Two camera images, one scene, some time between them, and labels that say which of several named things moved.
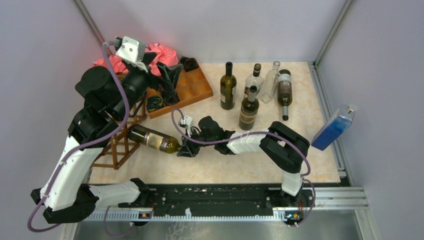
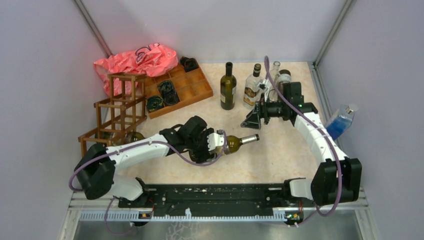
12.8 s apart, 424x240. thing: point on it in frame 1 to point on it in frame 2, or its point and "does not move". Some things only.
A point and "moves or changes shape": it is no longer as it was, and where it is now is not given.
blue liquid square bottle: x=335 y=126 does not move
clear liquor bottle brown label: x=255 y=79 does not move
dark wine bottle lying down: x=285 y=91 does not move
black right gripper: x=187 y=150 to x=253 y=121
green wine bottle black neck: x=228 y=88 does not move
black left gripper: x=170 y=74 to x=200 y=156
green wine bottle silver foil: x=249 y=110 moves or changes shape
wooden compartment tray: x=193 y=86 does not move
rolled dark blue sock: x=154 y=102 does not move
